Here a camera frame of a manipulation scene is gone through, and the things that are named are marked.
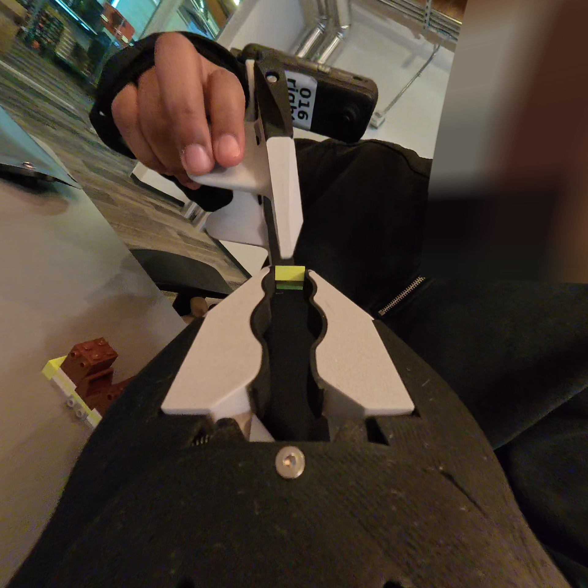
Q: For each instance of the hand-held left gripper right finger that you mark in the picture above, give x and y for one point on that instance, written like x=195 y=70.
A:
x=363 y=367

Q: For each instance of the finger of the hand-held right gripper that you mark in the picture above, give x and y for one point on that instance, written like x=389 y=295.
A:
x=285 y=193

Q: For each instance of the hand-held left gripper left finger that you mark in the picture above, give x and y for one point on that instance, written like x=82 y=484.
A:
x=211 y=367

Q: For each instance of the small lime tile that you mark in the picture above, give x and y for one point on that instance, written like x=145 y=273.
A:
x=289 y=272

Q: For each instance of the brown and lime brick assembly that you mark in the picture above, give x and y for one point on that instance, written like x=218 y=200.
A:
x=92 y=356

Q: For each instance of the person's right hand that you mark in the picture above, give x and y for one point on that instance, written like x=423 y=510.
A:
x=174 y=105

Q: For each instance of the silver ventilation ducts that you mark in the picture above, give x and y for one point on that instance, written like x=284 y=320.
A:
x=321 y=27

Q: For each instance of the black office chair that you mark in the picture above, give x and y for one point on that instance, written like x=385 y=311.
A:
x=183 y=271

